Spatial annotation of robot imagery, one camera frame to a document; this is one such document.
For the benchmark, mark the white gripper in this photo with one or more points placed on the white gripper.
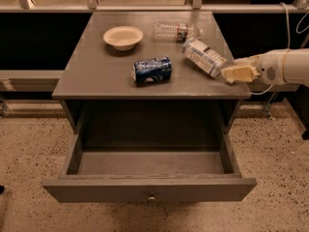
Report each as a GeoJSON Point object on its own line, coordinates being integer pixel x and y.
{"type": "Point", "coordinates": [269, 69]}

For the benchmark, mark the blue labelled plastic bottle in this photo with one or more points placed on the blue labelled plastic bottle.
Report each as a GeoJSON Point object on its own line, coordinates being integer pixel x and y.
{"type": "Point", "coordinates": [204, 57]}

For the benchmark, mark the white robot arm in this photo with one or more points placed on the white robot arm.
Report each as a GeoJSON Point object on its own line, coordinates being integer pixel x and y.
{"type": "Point", "coordinates": [295, 67]}

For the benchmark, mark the clear plastic water bottle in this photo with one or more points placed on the clear plastic water bottle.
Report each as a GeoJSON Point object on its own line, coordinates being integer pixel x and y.
{"type": "Point", "coordinates": [176, 32]}

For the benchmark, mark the grey open top drawer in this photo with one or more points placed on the grey open top drawer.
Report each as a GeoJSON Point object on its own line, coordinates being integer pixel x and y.
{"type": "Point", "coordinates": [177, 151]}

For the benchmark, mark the blue soda can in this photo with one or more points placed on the blue soda can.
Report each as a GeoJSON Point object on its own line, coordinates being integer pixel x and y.
{"type": "Point", "coordinates": [152, 70]}

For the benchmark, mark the grey wooden cabinet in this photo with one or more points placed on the grey wooden cabinet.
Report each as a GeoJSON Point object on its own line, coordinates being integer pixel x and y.
{"type": "Point", "coordinates": [97, 71]}

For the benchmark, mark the white paper bowl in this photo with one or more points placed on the white paper bowl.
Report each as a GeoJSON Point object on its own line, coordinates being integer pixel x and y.
{"type": "Point", "coordinates": [123, 38]}

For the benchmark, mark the metal railing frame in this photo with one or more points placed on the metal railing frame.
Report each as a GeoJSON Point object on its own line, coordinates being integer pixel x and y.
{"type": "Point", "coordinates": [19, 81]}

